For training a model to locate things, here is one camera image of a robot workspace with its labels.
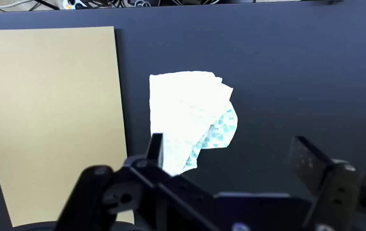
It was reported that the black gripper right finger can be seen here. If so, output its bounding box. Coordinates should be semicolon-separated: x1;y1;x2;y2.
288;134;336;198

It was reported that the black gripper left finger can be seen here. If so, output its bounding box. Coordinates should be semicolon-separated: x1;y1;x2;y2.
145;132;164;169

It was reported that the tan cardboard sheet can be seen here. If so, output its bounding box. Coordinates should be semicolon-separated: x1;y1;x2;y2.
0;25;135;228

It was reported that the grey cable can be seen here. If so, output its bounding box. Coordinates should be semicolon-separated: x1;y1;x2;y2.
0;0;36;12

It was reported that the white patterned cloth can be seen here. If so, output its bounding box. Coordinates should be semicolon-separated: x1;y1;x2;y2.
148;69;239;177

